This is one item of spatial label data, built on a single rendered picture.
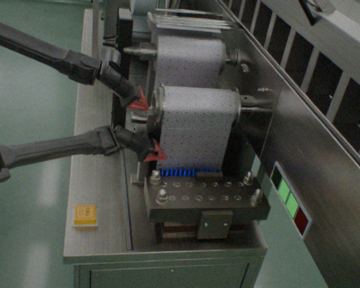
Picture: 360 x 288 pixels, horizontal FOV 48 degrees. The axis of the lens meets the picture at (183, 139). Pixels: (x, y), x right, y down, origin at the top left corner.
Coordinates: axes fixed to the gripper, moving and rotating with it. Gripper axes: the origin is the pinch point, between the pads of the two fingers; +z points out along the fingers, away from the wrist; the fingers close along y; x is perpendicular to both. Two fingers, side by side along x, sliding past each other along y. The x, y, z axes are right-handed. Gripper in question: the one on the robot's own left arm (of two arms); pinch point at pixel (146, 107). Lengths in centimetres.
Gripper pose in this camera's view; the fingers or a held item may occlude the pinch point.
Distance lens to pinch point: 136.3
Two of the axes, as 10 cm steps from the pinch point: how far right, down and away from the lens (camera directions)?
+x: 7.6, -5.9, -2.7
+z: 6.0, 4.9, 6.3
